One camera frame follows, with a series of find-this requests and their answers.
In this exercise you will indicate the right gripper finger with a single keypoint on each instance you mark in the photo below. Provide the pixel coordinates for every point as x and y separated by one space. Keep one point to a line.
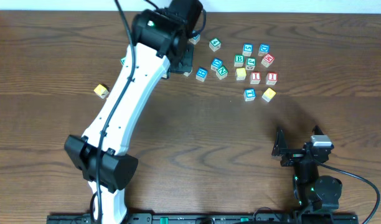
280 146
317 130

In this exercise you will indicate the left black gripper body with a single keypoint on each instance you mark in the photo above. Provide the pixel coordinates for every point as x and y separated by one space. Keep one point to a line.
183 56

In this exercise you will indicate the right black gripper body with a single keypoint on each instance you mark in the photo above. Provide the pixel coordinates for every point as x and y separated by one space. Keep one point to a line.
293 160

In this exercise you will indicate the red i block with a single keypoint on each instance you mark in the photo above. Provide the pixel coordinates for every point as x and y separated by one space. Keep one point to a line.
271 78
255 78

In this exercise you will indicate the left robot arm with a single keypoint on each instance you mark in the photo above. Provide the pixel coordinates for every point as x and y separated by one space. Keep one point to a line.
158 40

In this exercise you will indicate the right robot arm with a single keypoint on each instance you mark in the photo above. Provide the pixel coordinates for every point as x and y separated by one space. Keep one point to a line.
315 192

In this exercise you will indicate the blue L block top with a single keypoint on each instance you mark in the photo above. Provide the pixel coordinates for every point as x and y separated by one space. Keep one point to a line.
195 40

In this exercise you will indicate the green 4 block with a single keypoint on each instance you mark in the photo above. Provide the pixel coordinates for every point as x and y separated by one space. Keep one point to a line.
215 44

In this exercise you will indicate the red U block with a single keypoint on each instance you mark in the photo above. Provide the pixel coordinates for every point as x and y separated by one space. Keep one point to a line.
188 73

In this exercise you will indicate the yellow block far right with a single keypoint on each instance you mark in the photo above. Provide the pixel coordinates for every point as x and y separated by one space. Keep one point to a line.
268 95

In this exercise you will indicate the blue d block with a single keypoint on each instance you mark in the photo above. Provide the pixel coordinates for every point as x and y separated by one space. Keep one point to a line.
216 64
263 50

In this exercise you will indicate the blue H block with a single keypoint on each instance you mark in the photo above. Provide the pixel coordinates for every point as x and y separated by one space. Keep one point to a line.
201 74

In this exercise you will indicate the blue T block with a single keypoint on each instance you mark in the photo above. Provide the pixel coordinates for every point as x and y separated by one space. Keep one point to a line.
249 94

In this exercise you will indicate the green N block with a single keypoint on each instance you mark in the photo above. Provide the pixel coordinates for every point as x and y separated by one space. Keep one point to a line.
221 72

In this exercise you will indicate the green B block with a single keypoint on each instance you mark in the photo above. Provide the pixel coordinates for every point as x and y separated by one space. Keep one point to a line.
238 60

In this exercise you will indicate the green L block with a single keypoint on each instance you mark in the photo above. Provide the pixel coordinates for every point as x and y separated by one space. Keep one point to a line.
123 60

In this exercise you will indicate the blue S block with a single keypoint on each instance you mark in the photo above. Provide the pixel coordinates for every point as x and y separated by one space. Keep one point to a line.
247 50

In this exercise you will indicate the yellow block right cluster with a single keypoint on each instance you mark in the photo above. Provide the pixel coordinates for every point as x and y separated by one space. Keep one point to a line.
240 74

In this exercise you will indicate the red M block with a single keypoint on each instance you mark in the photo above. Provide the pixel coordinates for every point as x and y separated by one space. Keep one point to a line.
267 60

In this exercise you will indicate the blue D block right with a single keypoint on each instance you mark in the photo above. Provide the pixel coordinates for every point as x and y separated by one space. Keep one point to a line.
263 50

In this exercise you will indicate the yellow block far left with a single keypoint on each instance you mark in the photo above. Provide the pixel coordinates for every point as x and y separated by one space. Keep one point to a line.
101 91

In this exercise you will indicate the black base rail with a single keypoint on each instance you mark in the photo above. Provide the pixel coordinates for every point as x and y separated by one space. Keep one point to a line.
147 218

